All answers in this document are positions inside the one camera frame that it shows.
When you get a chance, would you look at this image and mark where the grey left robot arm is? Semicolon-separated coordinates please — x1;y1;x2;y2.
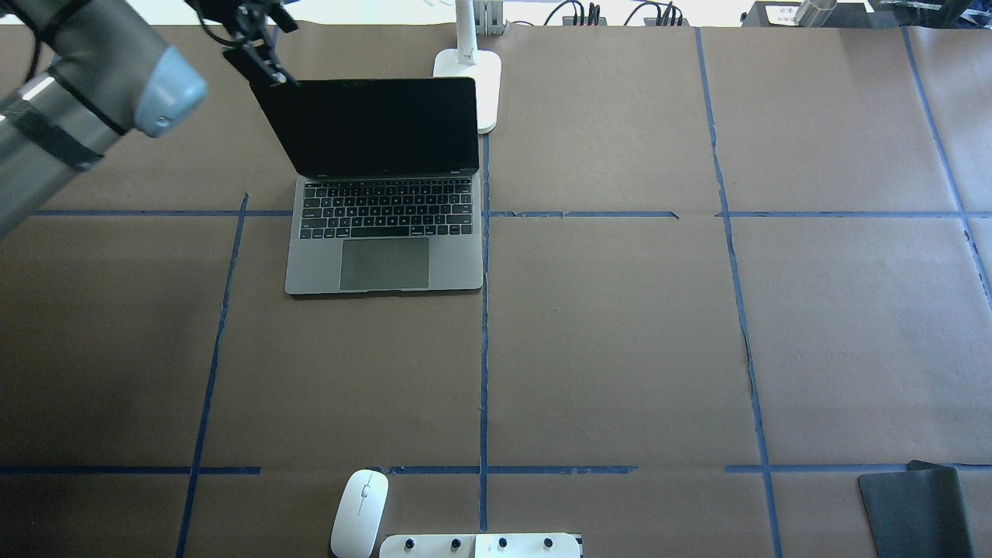
1;1;208;236

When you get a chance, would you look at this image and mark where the white computer mouse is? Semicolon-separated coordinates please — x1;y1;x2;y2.
329;469;389;557

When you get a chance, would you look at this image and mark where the grey laptop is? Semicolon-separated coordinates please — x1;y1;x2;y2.
252;77;484;296

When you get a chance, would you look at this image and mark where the dark equipment box with label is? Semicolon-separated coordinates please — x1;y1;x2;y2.
740;0;992;29

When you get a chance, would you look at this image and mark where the white desk lamp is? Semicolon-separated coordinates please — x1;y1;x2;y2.
432;1;506;135

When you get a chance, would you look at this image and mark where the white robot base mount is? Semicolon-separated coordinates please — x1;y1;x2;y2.
379;532;584;557

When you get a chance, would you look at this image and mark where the black mouse pad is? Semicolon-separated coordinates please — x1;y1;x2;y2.
857;460;977;557

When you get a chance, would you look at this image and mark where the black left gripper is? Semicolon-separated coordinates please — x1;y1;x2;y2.
185;1;300;86

